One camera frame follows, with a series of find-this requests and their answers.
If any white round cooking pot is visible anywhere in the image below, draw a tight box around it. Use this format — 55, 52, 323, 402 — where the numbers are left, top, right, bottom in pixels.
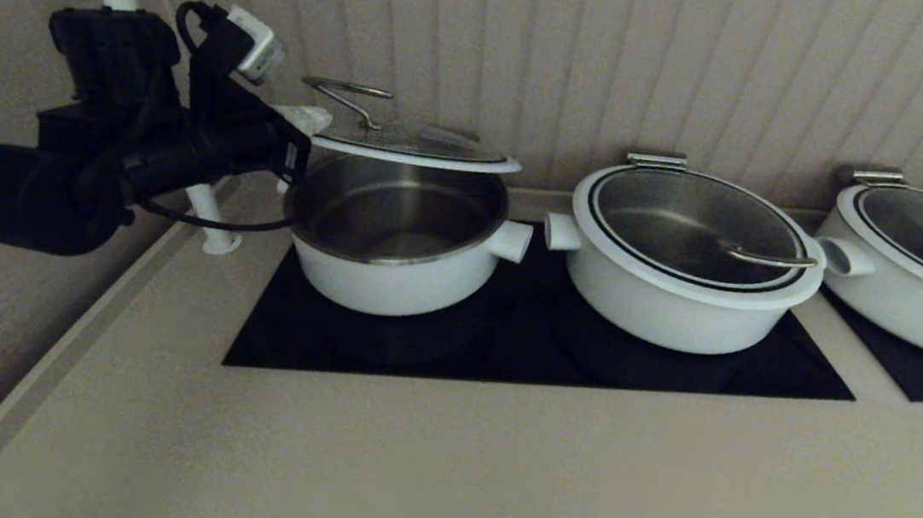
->
532, 210, 829, 367
804, 209, 923, 358
272, 147, 540, 330

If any wide black glass cooktop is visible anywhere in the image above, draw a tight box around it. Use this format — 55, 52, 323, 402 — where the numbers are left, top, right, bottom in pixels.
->
223, 193, 870, 432

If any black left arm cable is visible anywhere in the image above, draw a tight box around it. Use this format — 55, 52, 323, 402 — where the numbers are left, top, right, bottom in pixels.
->
131, 156, 301, 239

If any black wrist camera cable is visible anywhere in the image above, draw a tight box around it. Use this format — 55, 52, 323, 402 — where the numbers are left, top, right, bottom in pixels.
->
172, 0, 228, 59

